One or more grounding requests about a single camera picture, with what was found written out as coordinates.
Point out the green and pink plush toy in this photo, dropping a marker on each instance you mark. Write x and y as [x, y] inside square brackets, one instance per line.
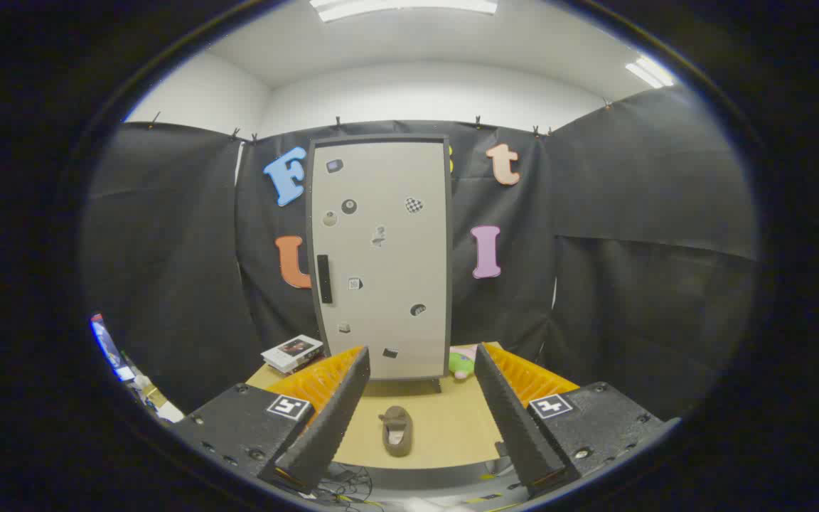
[461, 364]

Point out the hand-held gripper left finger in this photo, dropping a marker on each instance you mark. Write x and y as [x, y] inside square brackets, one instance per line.
[335, 419]

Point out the white book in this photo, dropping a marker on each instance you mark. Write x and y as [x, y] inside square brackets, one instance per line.
[292, 352]

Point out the grey shoe cabinet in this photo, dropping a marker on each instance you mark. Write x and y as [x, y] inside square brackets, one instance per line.
[449, 284]

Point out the white side table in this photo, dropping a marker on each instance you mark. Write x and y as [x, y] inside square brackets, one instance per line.
[157, 405]

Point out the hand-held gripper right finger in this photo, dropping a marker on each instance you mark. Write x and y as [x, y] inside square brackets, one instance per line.
[512, 419]

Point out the blue printed sign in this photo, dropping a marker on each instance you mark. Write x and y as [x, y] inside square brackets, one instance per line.
[105, 341]

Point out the brown fuzzy slipper shoe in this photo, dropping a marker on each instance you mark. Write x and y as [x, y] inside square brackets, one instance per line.
[397, 434]

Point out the long ceiling light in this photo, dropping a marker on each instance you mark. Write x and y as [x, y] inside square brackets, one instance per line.
[402, 7]
[650, 72]

